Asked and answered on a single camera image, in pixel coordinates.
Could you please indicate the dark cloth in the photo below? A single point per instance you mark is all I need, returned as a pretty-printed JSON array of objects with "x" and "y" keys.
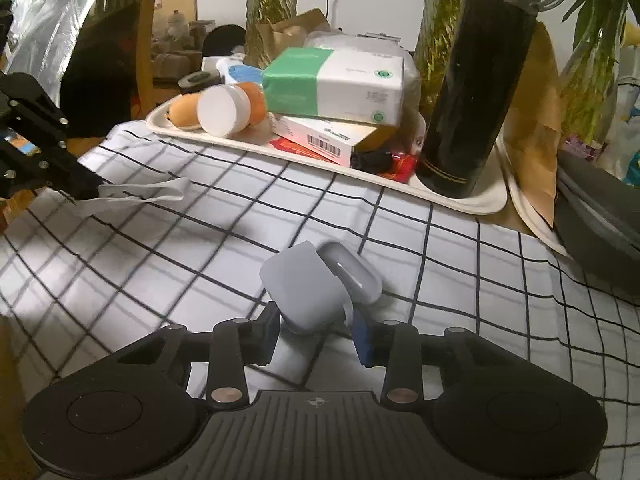
[{"x": 100, "y": 85}]

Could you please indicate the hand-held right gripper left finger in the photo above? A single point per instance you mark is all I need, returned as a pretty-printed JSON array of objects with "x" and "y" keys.
[{"x": 268, "y": 340}]

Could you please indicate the green white tissue pack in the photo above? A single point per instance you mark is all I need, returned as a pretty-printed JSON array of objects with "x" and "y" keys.
[{"x": 340, "y": 85}]

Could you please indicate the black key fob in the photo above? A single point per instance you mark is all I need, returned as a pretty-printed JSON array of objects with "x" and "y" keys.
[{"x": 372, "y": 161}]

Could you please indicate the wooden chair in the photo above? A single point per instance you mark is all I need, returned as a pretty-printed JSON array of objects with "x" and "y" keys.
[{"x": 145, "y": 60}]

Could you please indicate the red packet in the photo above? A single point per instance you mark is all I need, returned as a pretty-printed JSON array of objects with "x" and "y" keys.
[{"x": 287, "y": 147}]

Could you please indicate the black thermos bottle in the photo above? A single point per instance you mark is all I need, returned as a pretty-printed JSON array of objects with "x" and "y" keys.
[{"x": 465, "y": 110}]

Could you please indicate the white spray bottle blue label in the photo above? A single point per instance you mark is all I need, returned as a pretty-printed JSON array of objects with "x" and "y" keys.
[{"x": 235, "y": 72}]

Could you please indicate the black round object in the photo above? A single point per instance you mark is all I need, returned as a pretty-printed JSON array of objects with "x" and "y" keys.
[{"x": 222, "y": 40}]

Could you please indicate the glass vase with lucky bamboo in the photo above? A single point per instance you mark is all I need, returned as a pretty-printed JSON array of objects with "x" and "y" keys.
[
  {"x": 272, "y": 5},
  {"x": 592, "y": 70},
  {"x": 442, "y": 35}
]

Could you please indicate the small doll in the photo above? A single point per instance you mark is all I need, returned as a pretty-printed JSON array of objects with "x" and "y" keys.
[{"x": 419, "y": 137}]

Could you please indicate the grey zip case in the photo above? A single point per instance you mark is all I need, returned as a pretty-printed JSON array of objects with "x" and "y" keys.
[{"x": 600, "y": 220}]

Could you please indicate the silver foil sheet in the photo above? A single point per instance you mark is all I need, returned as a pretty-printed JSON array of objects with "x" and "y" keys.
[{"x": 55, "y": 25}]

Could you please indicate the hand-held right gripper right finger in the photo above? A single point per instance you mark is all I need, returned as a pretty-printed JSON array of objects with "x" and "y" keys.
[{"x": 364, "y": 345}]

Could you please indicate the brown paper bag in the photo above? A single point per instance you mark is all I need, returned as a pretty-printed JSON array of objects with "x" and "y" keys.
[
  {"x": 295, "y": 30},
  {"x": 530, "y": 125}
]

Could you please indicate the grey tape roll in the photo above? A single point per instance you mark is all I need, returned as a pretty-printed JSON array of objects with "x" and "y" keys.
[{"x": 197, "y": 80}]

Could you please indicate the white plastic tray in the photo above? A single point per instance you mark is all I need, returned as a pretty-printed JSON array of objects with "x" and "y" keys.
[{"x": 480, "y": 202}]

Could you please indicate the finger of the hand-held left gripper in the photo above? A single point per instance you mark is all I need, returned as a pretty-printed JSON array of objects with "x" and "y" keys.
[
  {"x": 45, "y": 120},
  {"x": 30, "y": 170}
]

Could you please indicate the white earbuds case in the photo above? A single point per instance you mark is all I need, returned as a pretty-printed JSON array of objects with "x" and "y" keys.
[
  {"x": 352, "y": 270},
  {"x": 305, "y": 285}
]

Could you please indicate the white orange plastic jar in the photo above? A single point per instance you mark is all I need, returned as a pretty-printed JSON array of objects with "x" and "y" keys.
[{"x": 220, "y": 110}]

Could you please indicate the white black checkered tablecloth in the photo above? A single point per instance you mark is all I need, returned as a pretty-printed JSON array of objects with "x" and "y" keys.
[{"x": 450, "y": 270}]

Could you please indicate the white cloth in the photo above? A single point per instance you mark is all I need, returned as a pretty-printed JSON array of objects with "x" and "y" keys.
[{"x": 145, "y": 192}]

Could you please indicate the white flat carton box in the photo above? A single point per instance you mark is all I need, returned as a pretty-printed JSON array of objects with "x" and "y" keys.
[{"x": 320, "y": 135}]

